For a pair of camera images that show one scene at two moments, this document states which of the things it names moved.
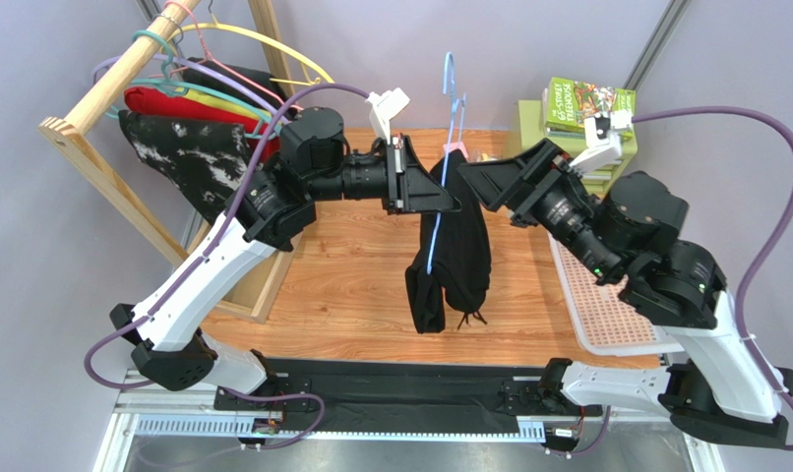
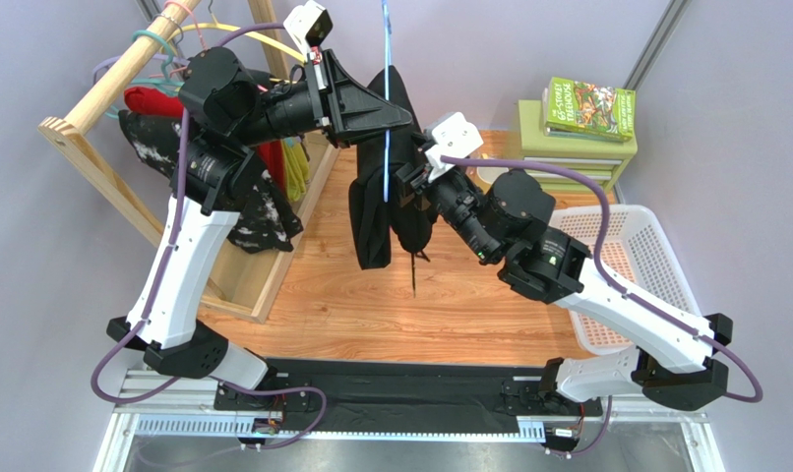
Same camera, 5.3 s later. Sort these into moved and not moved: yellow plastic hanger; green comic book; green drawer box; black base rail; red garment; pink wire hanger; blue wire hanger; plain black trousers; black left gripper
Moved: black left gripper; blue wire hanger; plain black trousers
Not moved: black base rail; green drawer box; green comic book; pink wire hanger; red garment; yellow plastic hanger
